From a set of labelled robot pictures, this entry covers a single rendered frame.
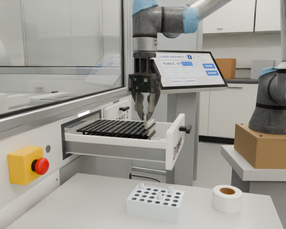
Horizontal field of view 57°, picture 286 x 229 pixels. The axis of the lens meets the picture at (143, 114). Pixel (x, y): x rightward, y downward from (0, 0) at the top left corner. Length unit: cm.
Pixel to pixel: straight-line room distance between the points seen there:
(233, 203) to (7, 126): 55
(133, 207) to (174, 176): 126
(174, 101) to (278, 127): 89
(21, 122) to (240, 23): 368
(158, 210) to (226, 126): 324
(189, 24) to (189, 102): 105
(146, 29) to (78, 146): 40
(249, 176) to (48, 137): 65
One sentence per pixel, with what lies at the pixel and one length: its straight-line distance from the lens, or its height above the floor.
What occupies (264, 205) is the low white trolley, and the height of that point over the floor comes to 76.
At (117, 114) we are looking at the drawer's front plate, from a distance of 121.
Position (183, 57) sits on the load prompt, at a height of 115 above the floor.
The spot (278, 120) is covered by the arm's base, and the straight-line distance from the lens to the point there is 104.
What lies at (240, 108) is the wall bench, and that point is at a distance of 377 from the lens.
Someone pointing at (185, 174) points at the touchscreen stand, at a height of 34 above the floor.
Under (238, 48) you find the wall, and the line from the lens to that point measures 444.
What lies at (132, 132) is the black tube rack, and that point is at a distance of 82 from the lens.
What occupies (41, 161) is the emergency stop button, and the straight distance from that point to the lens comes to 65.
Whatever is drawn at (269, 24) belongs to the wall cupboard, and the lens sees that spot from 411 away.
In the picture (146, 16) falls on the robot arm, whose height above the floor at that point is 124.
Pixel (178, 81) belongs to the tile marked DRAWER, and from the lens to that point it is 165.
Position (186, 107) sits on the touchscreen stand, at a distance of 180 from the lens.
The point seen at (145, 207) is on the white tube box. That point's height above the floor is 78.
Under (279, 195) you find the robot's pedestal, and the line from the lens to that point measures 110.
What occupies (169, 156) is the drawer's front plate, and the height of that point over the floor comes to 86.
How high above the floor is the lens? 111
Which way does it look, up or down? 11 degrees down
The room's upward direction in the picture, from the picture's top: straight up
